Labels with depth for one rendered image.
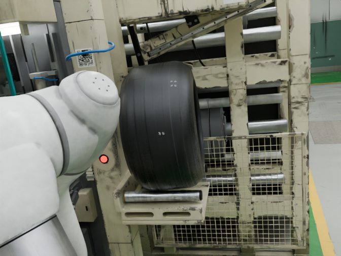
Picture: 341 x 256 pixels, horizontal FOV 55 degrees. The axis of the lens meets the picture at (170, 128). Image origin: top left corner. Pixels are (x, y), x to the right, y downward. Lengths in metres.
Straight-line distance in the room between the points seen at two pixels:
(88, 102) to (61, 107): 0.04
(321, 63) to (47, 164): 10.33
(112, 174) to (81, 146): 1.06
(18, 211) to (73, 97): 0.16
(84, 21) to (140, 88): 0.36
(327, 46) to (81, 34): 9.53
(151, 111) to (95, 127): 0.74
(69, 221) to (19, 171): 0.38
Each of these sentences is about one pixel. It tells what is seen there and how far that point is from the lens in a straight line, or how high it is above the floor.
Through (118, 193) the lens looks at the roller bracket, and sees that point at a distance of 1.44.
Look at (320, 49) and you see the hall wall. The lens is 10.58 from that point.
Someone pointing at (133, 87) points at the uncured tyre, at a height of 1.38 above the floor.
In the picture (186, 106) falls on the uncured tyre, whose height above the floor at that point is 1.30.
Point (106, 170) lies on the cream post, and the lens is 1.54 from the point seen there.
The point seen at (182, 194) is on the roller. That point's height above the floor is 0.91.
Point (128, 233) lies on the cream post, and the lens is 1.67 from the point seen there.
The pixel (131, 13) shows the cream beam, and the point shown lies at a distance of 1.63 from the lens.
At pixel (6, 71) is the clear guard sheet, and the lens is 1.41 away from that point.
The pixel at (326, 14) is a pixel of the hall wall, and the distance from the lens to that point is 10.63.
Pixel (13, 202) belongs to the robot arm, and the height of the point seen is 1.40.
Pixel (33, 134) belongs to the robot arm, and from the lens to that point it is 0.44.
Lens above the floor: 1.56
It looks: 16 degrees down
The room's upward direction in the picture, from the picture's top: 7 degrees counter-clockwise
